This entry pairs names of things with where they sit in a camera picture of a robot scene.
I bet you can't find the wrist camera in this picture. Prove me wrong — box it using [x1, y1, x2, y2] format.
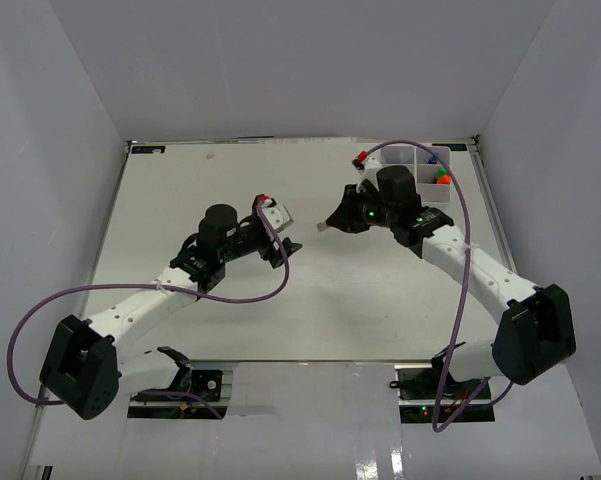
[351, 151, 383, 193]
[253, 194, 294, 233]

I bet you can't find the white compartment organizer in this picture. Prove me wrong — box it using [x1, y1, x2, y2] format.
[380, 145, 451, 204]

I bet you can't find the blue corner label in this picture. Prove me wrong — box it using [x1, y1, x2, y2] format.
[130, 145, 166, 155]

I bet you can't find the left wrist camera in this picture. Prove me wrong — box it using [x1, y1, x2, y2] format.
[253, 194, 294, 233]

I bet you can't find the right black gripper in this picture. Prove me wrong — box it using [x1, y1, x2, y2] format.
[328, 184, 397, 235]

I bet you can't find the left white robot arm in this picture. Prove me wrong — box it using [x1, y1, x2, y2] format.
[40, 195, 302, 420]

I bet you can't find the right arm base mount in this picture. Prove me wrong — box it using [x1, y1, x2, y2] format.
[388, 366, 495, 424]

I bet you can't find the orange black highlighter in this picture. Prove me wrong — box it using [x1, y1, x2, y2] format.
[436, 174, 452, 185]

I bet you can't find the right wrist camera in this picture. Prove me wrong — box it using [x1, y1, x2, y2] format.
[351, 151, 383, 193]

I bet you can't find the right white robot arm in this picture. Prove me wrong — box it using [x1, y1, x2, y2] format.
[326, 161, 576, 399]

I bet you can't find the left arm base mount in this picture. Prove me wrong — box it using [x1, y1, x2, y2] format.
[127, 369, 233, 420]

